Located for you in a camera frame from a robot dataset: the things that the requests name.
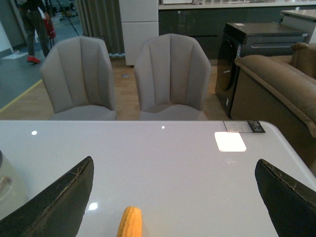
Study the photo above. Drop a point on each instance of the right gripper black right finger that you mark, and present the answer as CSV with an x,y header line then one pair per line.
x,y
291,205

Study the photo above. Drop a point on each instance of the right beige dining chair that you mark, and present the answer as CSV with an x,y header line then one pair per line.
x,y
172,74

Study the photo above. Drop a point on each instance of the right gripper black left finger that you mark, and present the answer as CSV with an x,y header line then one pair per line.
x,y
58,210

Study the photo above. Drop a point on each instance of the white refrigerator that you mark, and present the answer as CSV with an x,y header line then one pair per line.
x,y
139,22

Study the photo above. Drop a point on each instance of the beige dining chair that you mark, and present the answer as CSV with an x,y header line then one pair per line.
x,y
78,77
172,74

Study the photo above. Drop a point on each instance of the black washing machine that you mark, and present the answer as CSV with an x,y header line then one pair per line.
x,y
242,39

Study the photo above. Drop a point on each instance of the grey curtain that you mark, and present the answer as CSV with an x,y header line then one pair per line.
x,y
101,19

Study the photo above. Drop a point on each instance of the dark grey kitchen counter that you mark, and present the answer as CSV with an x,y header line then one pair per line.
x,y
205,22

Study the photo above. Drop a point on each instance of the yellow corn cob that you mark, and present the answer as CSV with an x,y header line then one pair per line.
x,y
131,223

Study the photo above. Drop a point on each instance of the black label sticker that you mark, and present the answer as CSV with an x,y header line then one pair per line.
x,y
244,126

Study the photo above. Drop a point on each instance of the walking person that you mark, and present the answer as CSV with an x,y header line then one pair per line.
x,y
33,22

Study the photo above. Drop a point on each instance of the left beige dining chair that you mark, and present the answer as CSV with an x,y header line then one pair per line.
x,y
78,77

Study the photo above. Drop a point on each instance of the red bin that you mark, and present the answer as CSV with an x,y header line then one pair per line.
x,y
50,29

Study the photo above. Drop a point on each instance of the brown sofa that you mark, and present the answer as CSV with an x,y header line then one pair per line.
x,y
281,90

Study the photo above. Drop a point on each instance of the black tripod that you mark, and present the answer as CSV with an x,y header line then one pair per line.
x,y
65,19

